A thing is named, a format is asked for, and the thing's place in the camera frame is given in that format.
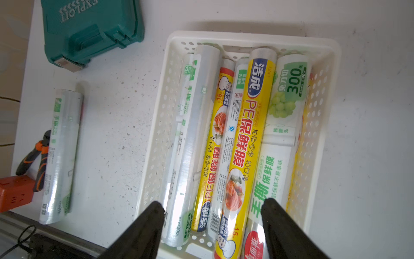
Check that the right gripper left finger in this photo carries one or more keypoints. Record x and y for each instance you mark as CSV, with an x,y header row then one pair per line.
x,y
141,239

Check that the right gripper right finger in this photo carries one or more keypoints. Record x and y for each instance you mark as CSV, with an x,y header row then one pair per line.
x,y
284,238

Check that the yellow plastic wrap roll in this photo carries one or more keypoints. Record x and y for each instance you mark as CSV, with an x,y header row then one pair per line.
x,y
213,146

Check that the clear plastic wrap roll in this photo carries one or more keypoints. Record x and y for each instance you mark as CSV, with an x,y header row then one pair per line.
x,y
59,172

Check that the clear wrap roll thin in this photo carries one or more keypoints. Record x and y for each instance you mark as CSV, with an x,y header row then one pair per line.
x,y
199,77

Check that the white plastic basket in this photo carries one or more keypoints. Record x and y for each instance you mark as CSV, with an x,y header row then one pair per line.
x,y
325,57

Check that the green plastic tool case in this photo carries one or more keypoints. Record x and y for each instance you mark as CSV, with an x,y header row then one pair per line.
x,y
77,31

